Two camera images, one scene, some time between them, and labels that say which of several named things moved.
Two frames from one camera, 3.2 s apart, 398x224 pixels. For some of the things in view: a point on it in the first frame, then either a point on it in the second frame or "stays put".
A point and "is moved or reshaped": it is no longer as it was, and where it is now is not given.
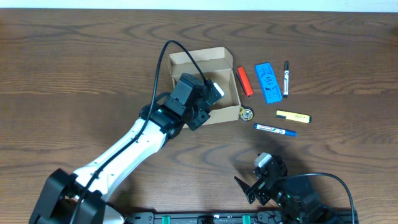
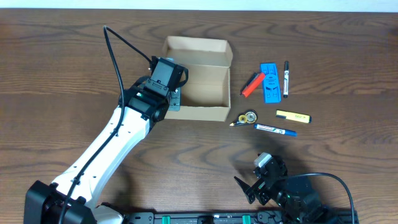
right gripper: [259, 189] stays put
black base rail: [230, 217] stays put
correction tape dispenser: [246, 113] is moved or reshaped
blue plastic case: [268, 81] is moved or reshaped
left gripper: [200, 115] to [175, 101]
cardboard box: [216, 65] is moved or reshaped
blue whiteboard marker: [267, 127] stays put
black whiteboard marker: [286, 79] stays put
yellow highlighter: [293, 116] stays put
